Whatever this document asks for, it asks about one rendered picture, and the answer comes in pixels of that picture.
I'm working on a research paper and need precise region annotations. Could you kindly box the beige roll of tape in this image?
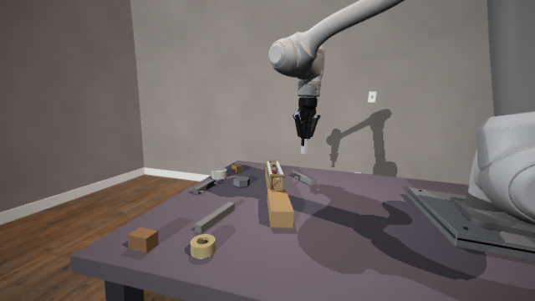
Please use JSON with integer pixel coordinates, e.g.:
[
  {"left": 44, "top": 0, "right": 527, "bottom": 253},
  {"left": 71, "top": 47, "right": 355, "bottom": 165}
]
[{"left": 191, "top": 234, "right": 216, "bottom": 259}]

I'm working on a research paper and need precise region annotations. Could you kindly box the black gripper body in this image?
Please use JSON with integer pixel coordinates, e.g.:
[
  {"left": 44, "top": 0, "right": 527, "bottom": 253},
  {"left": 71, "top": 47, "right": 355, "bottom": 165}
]
[{"left": 298, "top": 97, "right": 318, "bottom": 120}]

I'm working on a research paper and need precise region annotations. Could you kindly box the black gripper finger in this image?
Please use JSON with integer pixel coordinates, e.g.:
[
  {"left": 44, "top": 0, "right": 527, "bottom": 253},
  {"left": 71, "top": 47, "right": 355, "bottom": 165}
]
[
  {"left": 306, "top": 112, "right": 320, "bottom": 154},
  {"left": 293, "top": 112, "right": 308, "bottom": 154}
]

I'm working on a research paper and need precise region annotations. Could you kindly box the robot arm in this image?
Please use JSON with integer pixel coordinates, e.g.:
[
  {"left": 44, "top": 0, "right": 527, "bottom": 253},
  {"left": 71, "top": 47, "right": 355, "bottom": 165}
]
[{"left": 269, "top": 0, "right": 535, "bottom": 238}]

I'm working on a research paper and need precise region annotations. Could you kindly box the white cylinder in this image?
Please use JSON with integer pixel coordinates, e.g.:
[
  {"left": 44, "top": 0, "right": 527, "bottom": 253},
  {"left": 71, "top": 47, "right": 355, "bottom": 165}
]
[{"left": 211, "top": 168, "right": 227, "bottom": 180}]

